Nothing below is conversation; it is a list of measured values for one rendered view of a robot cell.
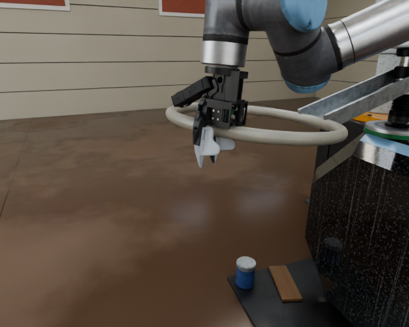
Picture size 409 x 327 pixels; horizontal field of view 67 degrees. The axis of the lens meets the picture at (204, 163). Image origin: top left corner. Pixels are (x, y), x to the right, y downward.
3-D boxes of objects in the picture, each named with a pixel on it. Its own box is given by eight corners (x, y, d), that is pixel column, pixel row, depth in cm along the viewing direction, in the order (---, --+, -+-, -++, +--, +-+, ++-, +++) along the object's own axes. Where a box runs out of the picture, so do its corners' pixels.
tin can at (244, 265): (258, 285, 160) (260, 264, 155) (243, 292, 155) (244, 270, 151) (247, 274, 168) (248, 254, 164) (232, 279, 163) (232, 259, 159)
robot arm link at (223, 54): (193, 39, 59) (219, 45, 67) (191, 66, 61) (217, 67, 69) (233, 41, 55) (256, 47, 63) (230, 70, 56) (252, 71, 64)
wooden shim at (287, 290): (268, 268, 172) (268, 266, 172) (285, 267, 173) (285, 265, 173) (282, 302, 149) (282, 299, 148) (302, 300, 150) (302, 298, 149)
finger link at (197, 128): (195, 145, 63) (203, 102, 62) (189, 144, 64) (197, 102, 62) (207, 146, 67) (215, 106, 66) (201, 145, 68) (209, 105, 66)
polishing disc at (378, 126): (357, 122, 127) (358, 119, 127) (413, 124, 124) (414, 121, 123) (376, 134, 107) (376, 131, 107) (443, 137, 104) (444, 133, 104)
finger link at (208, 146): (211, 173, 63) (221, 129, 61) (188, 166, 66) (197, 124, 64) (219, 172, 65) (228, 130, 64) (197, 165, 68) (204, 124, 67)
